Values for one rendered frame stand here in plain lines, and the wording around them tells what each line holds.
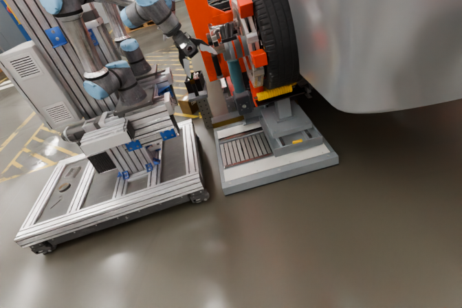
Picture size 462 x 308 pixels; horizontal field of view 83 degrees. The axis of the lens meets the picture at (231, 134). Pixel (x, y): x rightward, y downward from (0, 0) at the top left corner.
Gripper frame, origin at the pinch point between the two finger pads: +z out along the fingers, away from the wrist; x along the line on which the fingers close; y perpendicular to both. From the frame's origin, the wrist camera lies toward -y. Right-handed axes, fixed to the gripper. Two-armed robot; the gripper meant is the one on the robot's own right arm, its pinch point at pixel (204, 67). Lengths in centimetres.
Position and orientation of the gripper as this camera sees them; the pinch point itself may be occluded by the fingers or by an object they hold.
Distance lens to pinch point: 114.5
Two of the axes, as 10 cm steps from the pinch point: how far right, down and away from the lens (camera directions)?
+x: -7.6, 6.4, 0.7
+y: -3.9, -5.4, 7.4
